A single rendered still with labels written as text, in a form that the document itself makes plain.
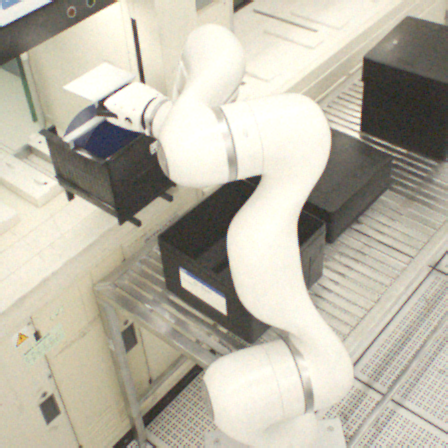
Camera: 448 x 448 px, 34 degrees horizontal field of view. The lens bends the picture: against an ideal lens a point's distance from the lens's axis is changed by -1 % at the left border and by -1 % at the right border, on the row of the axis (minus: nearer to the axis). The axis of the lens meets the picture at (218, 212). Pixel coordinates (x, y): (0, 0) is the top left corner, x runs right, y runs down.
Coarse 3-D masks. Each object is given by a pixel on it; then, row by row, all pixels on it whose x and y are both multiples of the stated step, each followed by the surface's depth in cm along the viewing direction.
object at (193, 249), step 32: (224, 192) 177; (192, 224) 172; (224, 224) 183; (320, 224) 165; (192, 256) 178; (224, 256) 181; (320, 256) 169; (192, 288) 165; (224, 288) 155; (224, 320) 163; (256, 320) 157
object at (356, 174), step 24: (336, 144) 196; (360, 144) 195; (336, 168) 188; (360, 168) 188; (384, 168) 189; (312, 192) 182; (336, 192) 182; (360, 192) 184; (384, 192) 195; (336, 216) 178
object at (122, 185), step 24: (96, 72) 154; (120, 72) 153; (96, 96) 146; (96, 120) 154; (48, 144) 159; (72, 144) 150; (144, 144) 153; (72, 168) 158; (96, 168) 150; (120, 168) 151; (144, 168) 157; (72, 192) 164; (96, 192) 156; (120, 192) 154; (144, 192) 160; (120, 216) 156
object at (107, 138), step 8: (104, 120) 157; (96, 128) 156; (104, 128) 158; (112, 128) 160; (120, 128) 162; (96, 136) 157; (104, 136) 159; (112, 136) 161; (120, 136) 163; (128, 136) 165; (136, 136) 167; (88, 144) 156; (96, 144) 158; (104, 144) 160; (112, 144) 162; (120, 144) 164; (96, 152) 159; (104, 152) 161; (112, 152) 163
